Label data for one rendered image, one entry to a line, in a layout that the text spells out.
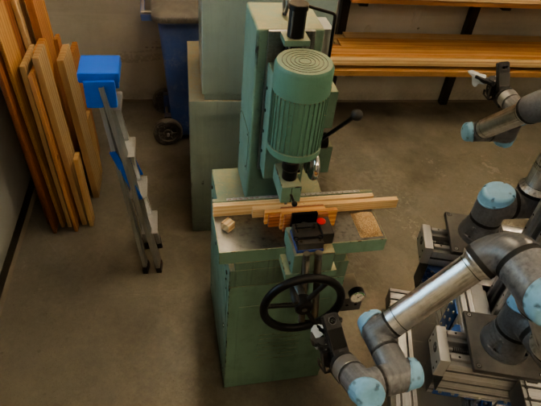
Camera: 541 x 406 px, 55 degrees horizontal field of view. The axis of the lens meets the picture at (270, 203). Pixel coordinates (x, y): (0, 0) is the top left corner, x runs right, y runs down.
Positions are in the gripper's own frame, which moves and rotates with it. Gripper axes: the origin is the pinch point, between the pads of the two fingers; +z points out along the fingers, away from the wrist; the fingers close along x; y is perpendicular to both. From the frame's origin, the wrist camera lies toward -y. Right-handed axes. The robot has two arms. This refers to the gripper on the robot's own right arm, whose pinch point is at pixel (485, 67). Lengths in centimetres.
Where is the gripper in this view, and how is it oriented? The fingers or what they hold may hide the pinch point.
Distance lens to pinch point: 242.2
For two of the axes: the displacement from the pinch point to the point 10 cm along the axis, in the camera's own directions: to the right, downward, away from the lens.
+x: 9.9, -1.2, 0.5
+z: -1.2, -6.7, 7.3
